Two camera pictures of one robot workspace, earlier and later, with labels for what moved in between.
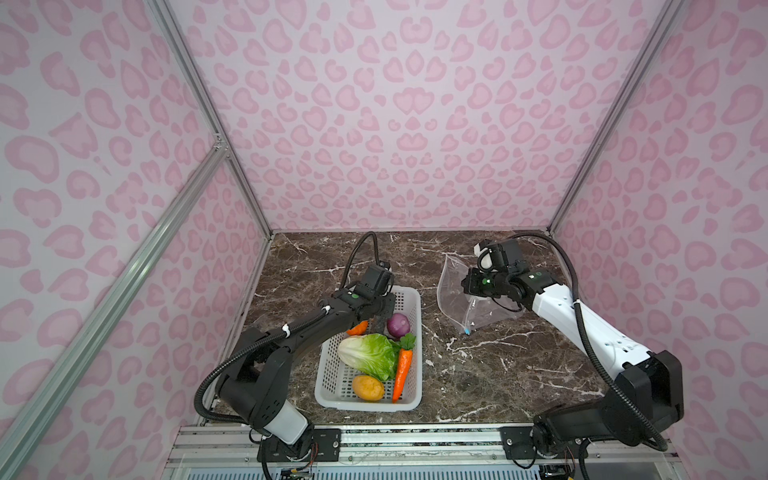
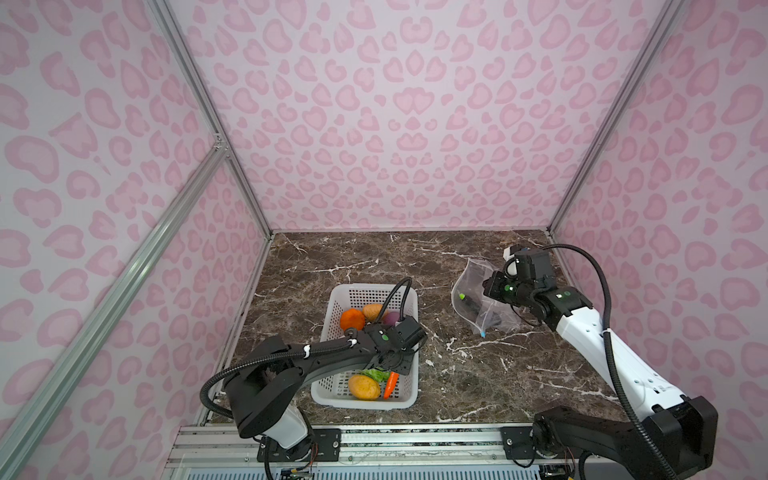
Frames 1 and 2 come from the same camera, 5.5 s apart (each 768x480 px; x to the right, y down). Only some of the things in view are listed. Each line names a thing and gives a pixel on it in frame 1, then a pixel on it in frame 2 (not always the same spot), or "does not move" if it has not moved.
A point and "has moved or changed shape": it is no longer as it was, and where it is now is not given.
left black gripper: x=390 y=306 to x=407 y=366
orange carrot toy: x=406 y=344 has moved or changed shape
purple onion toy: x=398 y=325 does not move
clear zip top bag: x=470 y=311 has moved or changed shape
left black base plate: x=325 y=446 does not move
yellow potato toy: x=368 y=388 does not move
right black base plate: x=519 y=444 does not move
